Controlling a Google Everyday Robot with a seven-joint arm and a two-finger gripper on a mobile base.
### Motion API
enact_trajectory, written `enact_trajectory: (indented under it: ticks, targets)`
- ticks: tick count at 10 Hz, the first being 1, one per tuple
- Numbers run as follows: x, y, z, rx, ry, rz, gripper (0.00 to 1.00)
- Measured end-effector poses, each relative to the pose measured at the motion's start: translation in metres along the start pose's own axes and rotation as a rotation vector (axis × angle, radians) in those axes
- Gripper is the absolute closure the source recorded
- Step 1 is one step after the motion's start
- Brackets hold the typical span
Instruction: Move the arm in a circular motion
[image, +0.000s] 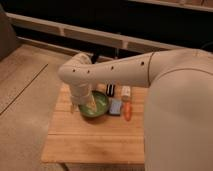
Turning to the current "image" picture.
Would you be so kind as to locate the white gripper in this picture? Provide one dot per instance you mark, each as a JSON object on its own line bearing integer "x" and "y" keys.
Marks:
{"x": 87, "y": 100}

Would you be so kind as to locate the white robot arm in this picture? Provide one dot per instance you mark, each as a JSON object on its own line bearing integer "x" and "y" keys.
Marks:
{"x": 178, "y": 114}

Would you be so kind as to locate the green bowl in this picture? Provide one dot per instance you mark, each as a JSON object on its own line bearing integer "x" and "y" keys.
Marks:
{"x": 102, "y": 106}

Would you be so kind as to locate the black striped box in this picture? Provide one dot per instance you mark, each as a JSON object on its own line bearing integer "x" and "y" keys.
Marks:
{"x": 110, "y": 90}

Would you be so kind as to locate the blue sponge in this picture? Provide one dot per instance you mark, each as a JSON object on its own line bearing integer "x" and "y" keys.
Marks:
{"x": 115, "y": 107}

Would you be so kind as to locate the white bottle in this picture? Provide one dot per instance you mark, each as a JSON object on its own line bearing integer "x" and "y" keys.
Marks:
{"x": 125, "y": 93}

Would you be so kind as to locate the orange carrot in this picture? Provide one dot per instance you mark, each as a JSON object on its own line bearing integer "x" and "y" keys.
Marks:
{"x": 127, "y": 111}

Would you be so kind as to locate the wooden table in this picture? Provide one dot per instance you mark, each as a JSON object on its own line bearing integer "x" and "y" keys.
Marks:
{"x": 104, "y": 140}

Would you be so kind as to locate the white shelf rail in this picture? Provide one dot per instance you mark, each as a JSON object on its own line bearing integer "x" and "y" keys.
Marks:
{"x": 89, "y": 35}

